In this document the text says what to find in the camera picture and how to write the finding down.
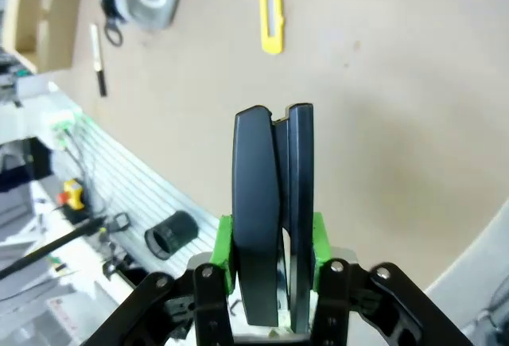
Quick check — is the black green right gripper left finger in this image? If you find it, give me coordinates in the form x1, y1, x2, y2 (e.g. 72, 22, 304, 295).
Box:
81, 215, 239, 346

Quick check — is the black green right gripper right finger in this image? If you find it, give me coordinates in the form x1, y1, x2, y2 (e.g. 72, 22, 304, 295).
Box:
309, 211, 474, 346

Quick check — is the brown cardboard box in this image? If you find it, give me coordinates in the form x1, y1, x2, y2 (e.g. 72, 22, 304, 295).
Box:
2, 0, 91, 73

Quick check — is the black plastic cylinder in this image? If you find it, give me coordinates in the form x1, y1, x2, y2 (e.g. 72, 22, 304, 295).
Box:
143, 210, 199, 260

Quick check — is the black metal clip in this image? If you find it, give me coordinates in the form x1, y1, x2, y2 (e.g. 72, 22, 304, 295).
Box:
105, 212, 132, 232

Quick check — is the black rod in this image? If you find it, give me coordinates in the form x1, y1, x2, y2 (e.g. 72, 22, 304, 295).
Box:
0, 218, 107, 280

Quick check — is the yellow red emergency stop button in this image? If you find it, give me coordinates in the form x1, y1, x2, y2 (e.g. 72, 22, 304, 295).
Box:
57, 178, 86, 210

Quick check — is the white green terminal block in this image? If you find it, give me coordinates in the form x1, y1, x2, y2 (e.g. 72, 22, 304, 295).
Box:
47, 109, 85, 151

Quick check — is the white black pen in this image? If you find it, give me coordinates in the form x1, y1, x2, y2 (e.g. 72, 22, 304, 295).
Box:
89, 23, 108, 98

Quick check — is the yellow utility knife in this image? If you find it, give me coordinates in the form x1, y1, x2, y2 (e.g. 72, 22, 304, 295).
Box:
257, 0, 286, 55

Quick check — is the aluminium table frame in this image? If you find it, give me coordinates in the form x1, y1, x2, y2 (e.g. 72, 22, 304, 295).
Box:
47, 83, 223, 271

